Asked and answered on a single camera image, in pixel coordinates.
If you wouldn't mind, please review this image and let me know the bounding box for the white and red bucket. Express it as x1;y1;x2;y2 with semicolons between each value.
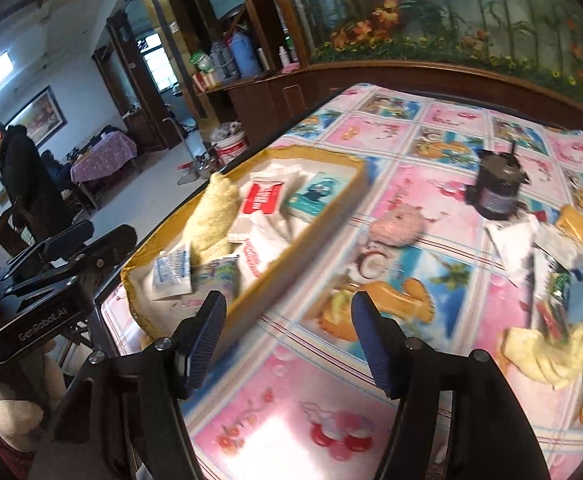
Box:
211;127;250;165

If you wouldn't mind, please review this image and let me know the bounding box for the printed fruit tablecloth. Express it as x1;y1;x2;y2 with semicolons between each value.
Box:
96;82;583;480

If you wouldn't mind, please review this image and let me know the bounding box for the wooden chair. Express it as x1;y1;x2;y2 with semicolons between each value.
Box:
0;205;37;271

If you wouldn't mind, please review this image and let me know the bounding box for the yellow cardboard box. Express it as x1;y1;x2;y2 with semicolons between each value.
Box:
120;144;369;338

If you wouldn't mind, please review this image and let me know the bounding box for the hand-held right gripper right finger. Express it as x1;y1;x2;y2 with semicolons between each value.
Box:
350;291;555;480

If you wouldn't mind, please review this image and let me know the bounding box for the white and blue sachet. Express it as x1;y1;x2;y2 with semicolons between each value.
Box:
150;240;194;302

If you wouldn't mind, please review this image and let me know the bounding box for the red and white packet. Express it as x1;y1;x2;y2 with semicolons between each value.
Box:
238;180;287;218

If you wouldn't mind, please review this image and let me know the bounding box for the white packet with red print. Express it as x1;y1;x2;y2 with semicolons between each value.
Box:
228;225;312;281

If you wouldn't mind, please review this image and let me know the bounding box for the yellow towel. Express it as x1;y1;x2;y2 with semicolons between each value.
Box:
182;172;244;266
501;320;583;391

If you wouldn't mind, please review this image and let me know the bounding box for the framed wall picture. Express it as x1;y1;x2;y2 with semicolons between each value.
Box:
18;85;68;138

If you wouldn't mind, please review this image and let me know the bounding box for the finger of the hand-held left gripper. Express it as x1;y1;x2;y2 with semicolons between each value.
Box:
0;220;95;282
8;224;138;302

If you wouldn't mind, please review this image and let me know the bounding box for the striped colourful packet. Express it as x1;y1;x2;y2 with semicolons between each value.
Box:
536;300;569;346

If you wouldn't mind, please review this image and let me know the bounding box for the person's left hand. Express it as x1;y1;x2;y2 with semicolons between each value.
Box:
0;340;67;453

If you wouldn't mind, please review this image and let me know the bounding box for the orange yellow cloth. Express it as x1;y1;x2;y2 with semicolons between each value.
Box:
555;205;583;256

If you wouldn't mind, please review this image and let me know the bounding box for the pink scrubber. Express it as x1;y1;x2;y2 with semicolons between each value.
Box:
369;205;425;248

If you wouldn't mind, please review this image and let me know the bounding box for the table with purple cloth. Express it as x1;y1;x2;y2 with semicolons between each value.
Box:
68;130;138;186

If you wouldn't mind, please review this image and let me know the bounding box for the clear water jug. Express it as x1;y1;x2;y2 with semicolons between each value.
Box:
208;42;237;81

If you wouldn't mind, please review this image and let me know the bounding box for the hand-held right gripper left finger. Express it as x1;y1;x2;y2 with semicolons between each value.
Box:
34;290;228;480

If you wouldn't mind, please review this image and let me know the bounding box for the dark green packet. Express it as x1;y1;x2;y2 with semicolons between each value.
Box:
534;255;577;321

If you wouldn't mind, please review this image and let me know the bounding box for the teal cartoon tissue pack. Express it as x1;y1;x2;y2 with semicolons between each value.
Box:
284;172;352;221

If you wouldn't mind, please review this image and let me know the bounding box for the blue thermos flask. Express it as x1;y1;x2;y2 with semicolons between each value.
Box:
228;30;262;77

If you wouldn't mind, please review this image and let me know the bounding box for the floral glass screen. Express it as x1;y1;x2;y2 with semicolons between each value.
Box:
266;0;583;121

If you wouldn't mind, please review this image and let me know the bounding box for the metal pot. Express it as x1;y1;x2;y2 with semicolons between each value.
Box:
194;155;217;181

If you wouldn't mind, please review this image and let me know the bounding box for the black electric motor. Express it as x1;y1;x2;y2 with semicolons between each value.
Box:
465;141;531;221

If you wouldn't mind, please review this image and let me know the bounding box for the plain white packet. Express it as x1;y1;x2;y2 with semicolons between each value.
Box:
486;212;547;286

